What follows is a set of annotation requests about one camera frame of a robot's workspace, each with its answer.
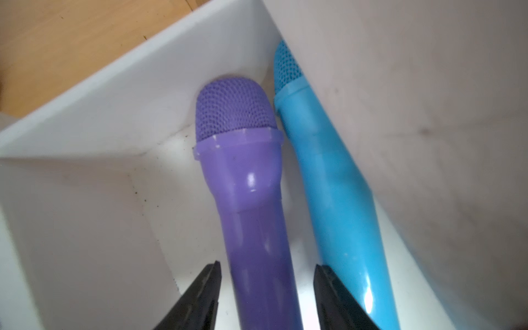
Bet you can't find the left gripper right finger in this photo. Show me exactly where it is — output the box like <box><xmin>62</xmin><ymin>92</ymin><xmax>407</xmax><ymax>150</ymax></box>
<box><xmin>313</xmin><ymin>265</ymin><xmax>379</xmax><ymax>330</ymax></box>

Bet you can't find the blue toy microphone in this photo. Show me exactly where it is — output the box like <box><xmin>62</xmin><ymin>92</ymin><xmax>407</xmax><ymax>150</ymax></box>
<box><xmin>274</xmin><ymin>41</ymin><xmax>400</xmax><ymax>329</ymax></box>

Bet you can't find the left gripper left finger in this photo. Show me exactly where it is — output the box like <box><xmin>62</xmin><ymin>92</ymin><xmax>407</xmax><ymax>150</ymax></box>
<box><xmin>154</xmin><ymin>261</ymin><xmax>222</xmax><ymax>330</ymax></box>

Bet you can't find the white drawer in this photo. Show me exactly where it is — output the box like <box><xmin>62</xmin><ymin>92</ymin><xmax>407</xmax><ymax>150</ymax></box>
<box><xmin>1</xmin><ymin>1</ymin><xmax>453</xmax><ymax>329</ymax></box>

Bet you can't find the white plastic drawer unit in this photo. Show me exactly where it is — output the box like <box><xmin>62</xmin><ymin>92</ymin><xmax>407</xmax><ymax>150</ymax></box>
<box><xmin>265</xmin><ymin>1</ymin><xmax>527</xmax><ymax>329</ymax></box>

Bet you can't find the purple toy microphone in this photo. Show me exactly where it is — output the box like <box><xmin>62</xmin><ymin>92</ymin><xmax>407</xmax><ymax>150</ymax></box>
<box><xmin>193</xmin><ymin>76</ymin><xmax>303</xmax><ymax>329</ymax></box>

